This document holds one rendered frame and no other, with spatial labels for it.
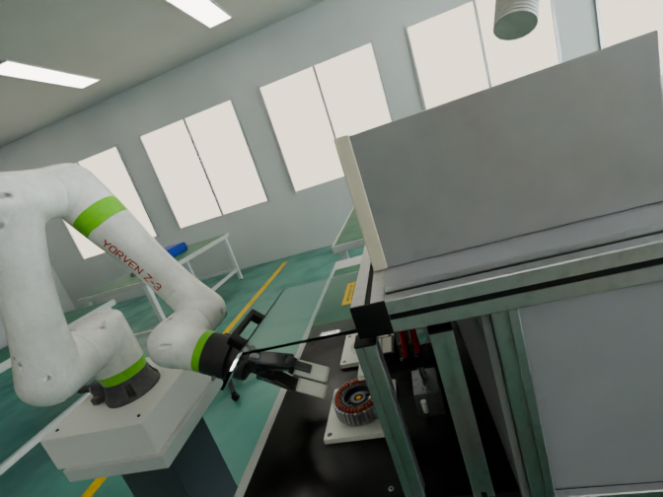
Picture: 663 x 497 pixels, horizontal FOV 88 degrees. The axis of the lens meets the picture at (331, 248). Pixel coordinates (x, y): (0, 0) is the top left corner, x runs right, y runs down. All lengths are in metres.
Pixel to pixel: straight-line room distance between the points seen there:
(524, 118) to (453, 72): 4.94
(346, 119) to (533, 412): 5.04
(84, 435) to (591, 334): 1.11
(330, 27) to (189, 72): 2.21
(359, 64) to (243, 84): 1.74
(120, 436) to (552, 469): 0.93
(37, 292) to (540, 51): 5.60
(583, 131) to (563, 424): 0.37
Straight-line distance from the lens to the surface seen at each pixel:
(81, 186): 0.97
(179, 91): 6.27
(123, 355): 1.13
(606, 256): 0.46
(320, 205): 5.51
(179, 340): 0.82
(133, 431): 1.08
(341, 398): 0.80
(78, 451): 1.23
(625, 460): 0.65
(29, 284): 0.92
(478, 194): 0.52
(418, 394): 0.74
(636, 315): 0.52
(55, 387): 1.02
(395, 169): 0.50
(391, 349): 0.70
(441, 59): 5.46
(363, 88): 5.38
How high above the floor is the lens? 1.29
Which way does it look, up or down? 14 degrees down
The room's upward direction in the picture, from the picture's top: 18 degrees counter-clockwise
